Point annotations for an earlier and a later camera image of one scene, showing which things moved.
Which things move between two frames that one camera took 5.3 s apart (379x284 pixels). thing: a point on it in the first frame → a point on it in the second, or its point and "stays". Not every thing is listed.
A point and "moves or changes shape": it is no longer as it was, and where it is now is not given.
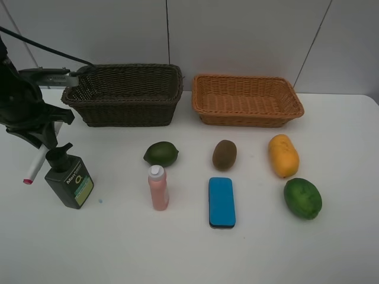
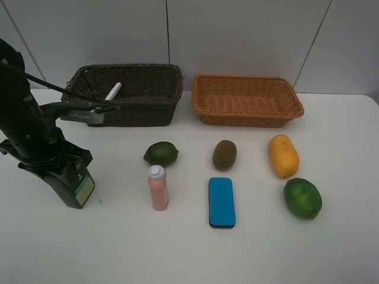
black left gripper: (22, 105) → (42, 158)
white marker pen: (39, 158) moves or changes shape
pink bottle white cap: (157, 178) stays
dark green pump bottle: (69, 178) stays
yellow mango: (283, 155) stays
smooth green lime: (162, 153) stays
